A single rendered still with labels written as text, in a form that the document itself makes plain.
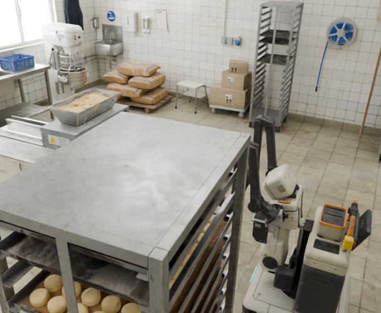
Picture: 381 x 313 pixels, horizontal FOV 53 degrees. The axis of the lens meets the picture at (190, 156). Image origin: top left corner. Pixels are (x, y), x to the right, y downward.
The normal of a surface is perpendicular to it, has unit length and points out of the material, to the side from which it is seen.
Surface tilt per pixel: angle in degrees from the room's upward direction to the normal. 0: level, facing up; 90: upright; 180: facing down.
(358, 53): 90
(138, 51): 90
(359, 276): 0
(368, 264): 0
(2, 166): 90
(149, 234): 0
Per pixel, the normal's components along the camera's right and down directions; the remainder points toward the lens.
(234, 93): -0.36, 0.35
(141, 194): 0.02, -0.89
